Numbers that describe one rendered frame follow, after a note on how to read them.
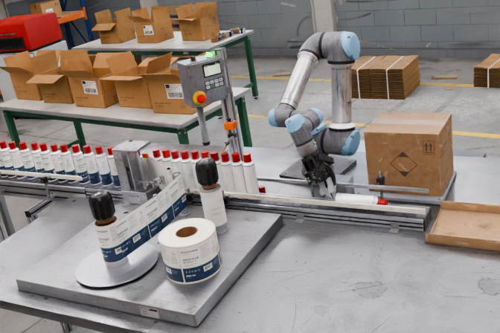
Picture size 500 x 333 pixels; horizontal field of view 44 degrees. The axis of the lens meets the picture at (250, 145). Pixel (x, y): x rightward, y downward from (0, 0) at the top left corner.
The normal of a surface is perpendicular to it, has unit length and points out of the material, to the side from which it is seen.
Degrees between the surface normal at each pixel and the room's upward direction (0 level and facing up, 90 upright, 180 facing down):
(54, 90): 90
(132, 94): 90
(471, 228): 0
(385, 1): 90
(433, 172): 90
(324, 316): 0
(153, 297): 0
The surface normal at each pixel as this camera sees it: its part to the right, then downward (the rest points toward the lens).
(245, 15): -0.58, 0.37
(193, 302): -0.15, -0.92
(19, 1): 0.80, 0.10
